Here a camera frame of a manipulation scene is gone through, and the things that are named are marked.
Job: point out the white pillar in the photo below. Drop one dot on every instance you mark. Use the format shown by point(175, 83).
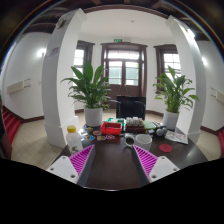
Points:
point(58, 107)
point(189, 121)

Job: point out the dark wooden double door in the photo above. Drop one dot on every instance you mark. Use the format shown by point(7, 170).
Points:
point(126, 68)

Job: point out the tray of small white cups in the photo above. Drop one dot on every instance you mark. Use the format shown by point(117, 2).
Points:
point(134, 125)

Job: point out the plastic bottle with yellow cap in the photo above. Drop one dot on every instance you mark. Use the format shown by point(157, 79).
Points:
point(73, 139)

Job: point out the left potted green plant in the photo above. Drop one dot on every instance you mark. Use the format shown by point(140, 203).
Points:
point(90, 88)

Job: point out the green flat box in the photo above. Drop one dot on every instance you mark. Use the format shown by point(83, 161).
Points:
point(149, 125)

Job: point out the grey round object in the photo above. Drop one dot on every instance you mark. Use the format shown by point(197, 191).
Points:
point(161, 131)

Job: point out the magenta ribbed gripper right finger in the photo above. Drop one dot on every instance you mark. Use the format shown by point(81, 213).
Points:
point(154, 167)

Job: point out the printed paper sheet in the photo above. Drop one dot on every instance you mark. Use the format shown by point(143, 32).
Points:
point(176, 137)

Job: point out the small dark metal cup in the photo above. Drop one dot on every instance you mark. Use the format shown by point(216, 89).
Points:
point(129, 141)

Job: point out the colourful round stickers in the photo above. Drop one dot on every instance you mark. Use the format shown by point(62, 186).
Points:
point(95, 133)

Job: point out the right white pillar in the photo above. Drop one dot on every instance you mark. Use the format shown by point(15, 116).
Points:
point(189, 121)

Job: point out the potted green plant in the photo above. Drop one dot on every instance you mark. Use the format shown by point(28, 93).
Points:
point(175, 92)
point(90, 88)

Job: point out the red round coaster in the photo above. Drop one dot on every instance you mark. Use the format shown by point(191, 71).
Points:
point(165, 148)

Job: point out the right potted green plant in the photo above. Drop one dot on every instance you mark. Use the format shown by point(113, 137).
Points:
point(175, 92)

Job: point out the left white pillar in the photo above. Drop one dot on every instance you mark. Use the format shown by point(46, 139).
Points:
point(58, 107)

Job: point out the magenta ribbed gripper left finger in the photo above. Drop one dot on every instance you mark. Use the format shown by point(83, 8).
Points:
point(75, 168)

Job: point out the red plastic box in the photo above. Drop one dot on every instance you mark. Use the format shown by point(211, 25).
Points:
point(111, 128)

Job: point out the white mug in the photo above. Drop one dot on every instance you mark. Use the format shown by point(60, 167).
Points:
point(144, 141)

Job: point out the black office chair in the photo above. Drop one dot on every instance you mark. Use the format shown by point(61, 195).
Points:
point(130, 106)

